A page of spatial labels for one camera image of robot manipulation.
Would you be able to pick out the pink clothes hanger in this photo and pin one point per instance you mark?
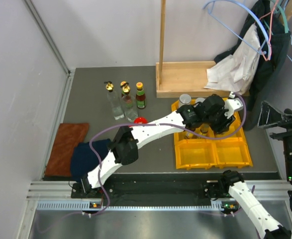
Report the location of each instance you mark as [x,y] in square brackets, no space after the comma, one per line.
[271,13]

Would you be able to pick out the red sauce bottle yellow cap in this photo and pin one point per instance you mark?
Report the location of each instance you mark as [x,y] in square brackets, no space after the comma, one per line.
[140,96]

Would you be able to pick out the green clothes hanger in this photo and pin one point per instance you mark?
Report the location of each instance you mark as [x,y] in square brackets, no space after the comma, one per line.
[278,9]

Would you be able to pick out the blue clothes hanger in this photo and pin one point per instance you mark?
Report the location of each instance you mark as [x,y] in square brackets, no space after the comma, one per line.
[265,46]

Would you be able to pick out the silver lid spice jar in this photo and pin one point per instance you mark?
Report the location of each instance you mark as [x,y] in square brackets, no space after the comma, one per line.
[184,99]
[199,100]

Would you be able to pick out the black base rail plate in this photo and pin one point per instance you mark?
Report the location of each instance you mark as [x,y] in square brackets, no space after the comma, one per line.
[161,191]

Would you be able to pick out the yellow bin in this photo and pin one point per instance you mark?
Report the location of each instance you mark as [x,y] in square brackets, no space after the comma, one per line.
[232,133]
[175,106]
[236,117]
[232,154]
[195,154]
[181,136]

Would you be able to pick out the yellow bin middle right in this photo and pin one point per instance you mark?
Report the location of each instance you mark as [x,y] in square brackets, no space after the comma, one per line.
[232,133]

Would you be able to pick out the yellow bin back left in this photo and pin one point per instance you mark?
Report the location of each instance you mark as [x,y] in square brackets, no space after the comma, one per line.
[175,106]

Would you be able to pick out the dark green jacket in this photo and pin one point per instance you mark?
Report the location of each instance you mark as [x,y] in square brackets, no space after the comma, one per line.
[267,71]

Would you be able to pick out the red lid jar right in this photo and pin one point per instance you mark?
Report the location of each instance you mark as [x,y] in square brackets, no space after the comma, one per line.
[140,120]

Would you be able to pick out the navy blue cloth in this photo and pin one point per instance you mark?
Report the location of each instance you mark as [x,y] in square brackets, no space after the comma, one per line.
[84,159]

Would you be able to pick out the clear bottle red label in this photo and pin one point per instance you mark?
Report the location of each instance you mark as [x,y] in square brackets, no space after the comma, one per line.
[129,105]

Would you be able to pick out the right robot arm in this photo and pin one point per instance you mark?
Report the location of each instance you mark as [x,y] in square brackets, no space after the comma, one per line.
[232,183]

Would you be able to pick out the yellow bin front right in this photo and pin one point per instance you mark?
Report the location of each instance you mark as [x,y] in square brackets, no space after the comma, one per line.
[232,154]

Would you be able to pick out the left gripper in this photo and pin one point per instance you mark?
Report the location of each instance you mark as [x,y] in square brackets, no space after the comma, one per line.
[226,120]

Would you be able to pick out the yellow bin middle left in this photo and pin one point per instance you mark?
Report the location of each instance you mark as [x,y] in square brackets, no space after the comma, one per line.
[181,136]

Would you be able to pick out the yellow label brown cap bottle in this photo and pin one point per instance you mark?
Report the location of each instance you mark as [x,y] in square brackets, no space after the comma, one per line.
[204,129]

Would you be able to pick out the wooden pole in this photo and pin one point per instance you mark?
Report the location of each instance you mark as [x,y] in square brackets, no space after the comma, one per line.
[162,34]

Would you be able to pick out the yellow bin back right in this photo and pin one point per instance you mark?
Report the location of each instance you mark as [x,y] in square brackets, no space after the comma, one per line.
[236,117]

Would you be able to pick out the yellow bin front left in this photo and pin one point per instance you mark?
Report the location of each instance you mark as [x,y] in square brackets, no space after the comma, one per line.
[195,154]

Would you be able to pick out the white crumpled cloth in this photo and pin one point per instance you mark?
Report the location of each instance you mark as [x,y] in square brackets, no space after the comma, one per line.
[236,71]

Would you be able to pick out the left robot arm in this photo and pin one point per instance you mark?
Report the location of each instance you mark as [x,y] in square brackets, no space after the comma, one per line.
[130,137]

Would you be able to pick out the brown orange cloth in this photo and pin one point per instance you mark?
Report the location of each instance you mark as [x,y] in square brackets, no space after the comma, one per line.
[68,136]

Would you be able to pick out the green bottle gold pourer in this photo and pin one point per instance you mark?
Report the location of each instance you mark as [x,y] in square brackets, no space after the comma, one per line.
[123,86]

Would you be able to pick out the clear bottle gold pourer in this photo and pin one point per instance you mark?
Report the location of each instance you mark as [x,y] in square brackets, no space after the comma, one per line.
[114,101]

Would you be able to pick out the small brown cap bottle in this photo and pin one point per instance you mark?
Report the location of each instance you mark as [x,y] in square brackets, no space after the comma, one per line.
[188,135]

